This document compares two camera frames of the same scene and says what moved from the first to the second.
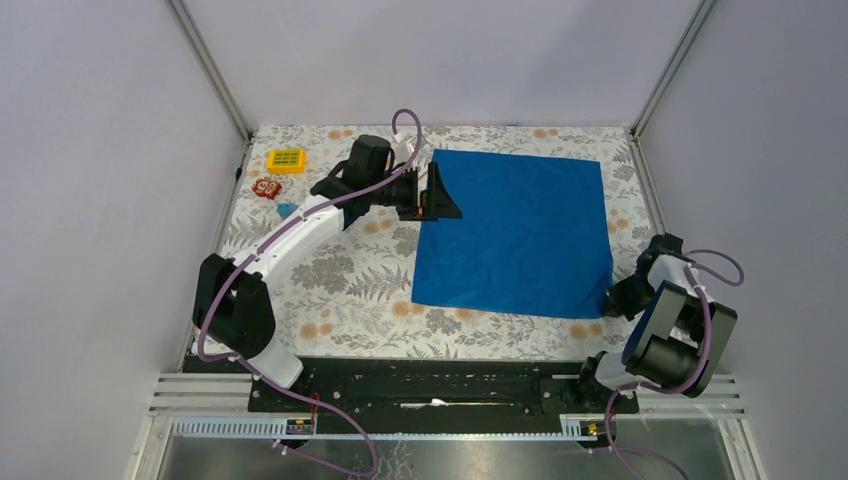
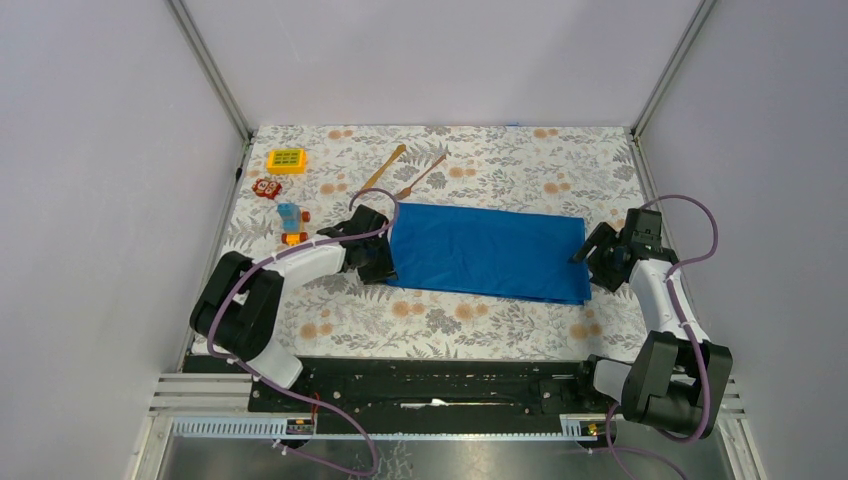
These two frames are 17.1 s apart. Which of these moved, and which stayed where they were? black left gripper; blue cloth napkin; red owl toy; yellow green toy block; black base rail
Moved: black left gripper; blue cloth napkin
Stayed: yellow green toy block; black base rail; red owl toy
